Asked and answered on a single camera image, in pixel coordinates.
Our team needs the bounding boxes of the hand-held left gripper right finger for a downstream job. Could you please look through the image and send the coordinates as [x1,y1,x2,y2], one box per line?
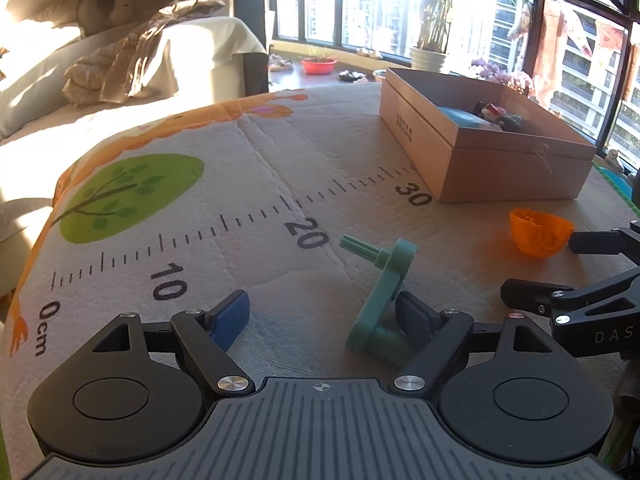
[392,291,561,392]

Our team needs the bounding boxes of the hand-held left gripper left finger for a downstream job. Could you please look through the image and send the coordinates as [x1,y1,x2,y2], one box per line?
[92,289,256,395]

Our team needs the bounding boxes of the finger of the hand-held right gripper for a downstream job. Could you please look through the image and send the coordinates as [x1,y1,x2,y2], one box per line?
[567,220,640,257]
[500,267,640,318]

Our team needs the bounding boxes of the teal plastic crank handle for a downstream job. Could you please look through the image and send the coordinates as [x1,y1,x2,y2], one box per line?
[339,234,418,361]

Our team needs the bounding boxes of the orange half capsule shell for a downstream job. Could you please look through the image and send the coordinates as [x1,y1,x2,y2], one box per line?
[509,208,573,259]

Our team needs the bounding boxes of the beige cardboard box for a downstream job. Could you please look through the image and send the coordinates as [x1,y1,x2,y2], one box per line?
[378,66,598,204]

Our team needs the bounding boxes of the pink white cat figurine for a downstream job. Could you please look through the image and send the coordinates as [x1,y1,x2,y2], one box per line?
[474,101,507,124]

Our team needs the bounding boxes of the green mat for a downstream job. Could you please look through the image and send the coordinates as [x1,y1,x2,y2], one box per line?
[592,157,640,211]

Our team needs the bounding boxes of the printed ruler tree mat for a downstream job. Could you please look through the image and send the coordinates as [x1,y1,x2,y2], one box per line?
[0,82,640,480]

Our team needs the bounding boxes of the blue flat packet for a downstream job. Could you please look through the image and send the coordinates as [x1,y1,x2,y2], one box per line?
[440,106,501,132]

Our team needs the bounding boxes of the peach hanging cloth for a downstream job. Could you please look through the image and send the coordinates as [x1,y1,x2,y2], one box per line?
[534,0,627,128]

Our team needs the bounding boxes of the purple flowers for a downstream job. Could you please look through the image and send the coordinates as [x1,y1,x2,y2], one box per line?
[470,57,537,95]

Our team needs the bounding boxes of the white plant pot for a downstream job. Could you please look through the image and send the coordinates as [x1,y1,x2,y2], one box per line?
[410,46,450,74]

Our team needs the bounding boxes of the white sofa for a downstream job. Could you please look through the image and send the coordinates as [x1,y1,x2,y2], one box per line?
[0,14,268,306]

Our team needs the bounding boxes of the red plastic basin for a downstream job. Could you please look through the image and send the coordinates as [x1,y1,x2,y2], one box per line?
[301,57,338,75]

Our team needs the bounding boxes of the green palm plant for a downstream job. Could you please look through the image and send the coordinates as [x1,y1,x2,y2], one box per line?
[417,0,533,55]

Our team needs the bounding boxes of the beige crumpled blanket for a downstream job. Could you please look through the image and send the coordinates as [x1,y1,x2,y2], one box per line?
[62,0,227,107]

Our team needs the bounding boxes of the grey plush toy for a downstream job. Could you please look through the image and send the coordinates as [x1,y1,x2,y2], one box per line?
[76,0,135,37]

